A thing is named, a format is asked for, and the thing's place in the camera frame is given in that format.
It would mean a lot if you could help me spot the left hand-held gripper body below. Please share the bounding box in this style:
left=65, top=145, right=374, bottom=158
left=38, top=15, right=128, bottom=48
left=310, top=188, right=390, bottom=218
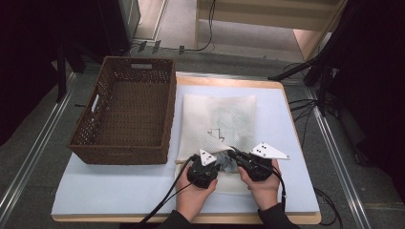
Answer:
left=186, top=148, right=222, bottom=190

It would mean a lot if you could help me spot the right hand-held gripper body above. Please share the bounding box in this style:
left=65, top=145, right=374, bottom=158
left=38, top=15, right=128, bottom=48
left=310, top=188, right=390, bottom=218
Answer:
left=238, top=142, right=291, bottom=183

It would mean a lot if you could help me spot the white mesh laundry bag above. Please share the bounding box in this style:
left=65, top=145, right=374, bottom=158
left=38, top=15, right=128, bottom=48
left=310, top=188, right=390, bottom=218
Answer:
left=175, top=94, right=258, bottom=196

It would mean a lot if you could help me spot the brown woven basket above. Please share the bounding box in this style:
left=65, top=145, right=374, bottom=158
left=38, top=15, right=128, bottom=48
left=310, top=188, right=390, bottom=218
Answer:
left=67, top=55, right=178, bottom=166

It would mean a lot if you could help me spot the person's right hand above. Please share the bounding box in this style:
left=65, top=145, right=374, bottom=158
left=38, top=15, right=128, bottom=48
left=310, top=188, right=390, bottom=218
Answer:
left=238, top=158, right=283, bottom=212

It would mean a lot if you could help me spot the person's left hand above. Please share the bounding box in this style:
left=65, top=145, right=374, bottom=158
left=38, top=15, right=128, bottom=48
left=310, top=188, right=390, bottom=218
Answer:
left=175, top=173, right=220, bottom=222

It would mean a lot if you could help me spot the wooden table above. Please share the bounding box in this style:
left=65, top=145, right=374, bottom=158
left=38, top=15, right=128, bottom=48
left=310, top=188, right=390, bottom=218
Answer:
left=52, top=74, right=323, bottom=225

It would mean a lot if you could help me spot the light blue foam mat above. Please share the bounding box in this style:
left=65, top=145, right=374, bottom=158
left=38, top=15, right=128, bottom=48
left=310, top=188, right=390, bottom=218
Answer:
left=51, top=84, right=321, bottom=218

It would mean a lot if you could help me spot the black tripod stand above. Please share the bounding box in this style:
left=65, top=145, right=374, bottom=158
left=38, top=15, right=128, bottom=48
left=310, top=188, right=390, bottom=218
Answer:
left=266, top=0, right=361, bottom=117

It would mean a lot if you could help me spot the light wooden shelf unit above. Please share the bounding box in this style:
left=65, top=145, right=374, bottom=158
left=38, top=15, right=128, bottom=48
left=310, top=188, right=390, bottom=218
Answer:
left=194, top=0, right=349, bottom=62

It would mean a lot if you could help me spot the dark cabinet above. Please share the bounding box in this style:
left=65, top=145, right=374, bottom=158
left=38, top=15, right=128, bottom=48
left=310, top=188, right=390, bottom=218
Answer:
left=96, top=0, right=141, bottom=57

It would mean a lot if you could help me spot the black metal stand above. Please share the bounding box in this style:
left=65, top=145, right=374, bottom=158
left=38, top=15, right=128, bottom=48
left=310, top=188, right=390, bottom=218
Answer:
left=55, top=37, right=88, bottom=103

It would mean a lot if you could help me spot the right hand-held gripper black cable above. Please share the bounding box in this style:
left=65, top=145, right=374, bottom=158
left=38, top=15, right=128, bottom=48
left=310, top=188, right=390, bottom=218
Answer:
left=270, top=163, right=288, bottom=212

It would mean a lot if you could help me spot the hand-held gripper black cable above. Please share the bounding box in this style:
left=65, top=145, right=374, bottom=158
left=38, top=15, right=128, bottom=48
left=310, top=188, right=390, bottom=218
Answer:
left=270, top=163, right=288, bottom=212
left=139, top=154, right=199, bottom=225

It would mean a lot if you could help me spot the left hand-held gripper black cable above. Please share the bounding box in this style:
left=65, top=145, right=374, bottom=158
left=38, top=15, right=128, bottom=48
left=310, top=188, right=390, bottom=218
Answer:
left=139, top=154, right=199, bottom=225

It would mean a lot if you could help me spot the black floor cable bundle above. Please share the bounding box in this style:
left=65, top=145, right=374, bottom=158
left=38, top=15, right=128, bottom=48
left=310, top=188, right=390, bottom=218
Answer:
left=283, top=61, right=338, bottom=149

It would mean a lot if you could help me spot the metal floor rail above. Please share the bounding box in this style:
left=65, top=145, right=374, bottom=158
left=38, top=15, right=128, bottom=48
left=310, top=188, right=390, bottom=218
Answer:
left=0, top=72, right=78, bottom=220
left=305, top=87, right=373, bottom=229

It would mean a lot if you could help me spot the thin black hanging cable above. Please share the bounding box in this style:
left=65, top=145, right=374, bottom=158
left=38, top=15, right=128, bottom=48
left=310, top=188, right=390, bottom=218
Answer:
left=181, top=0, right=218, bottom=53

